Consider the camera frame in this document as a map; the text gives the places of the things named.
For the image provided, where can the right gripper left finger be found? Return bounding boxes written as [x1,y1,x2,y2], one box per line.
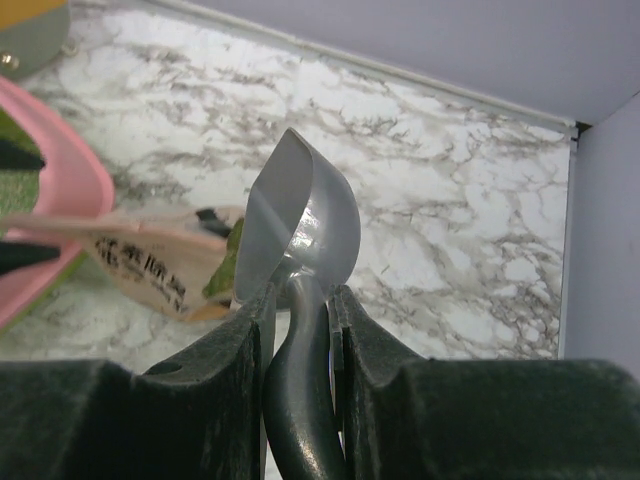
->
[1,286,276,479]

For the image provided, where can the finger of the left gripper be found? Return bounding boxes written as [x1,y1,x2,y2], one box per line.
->
[0,139,45,171]
[0,241,58,275]

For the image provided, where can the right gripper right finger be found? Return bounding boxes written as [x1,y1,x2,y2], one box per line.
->
[329,286,639,479]

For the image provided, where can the beige cat litter bag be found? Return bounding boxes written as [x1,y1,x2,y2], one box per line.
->
[1,206,245,322]

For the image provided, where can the metal litter scoop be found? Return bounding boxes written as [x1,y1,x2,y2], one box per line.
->
[234,128,361,479]

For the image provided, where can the pink litter box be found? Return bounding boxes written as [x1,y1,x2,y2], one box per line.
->
[1,78,115,330]

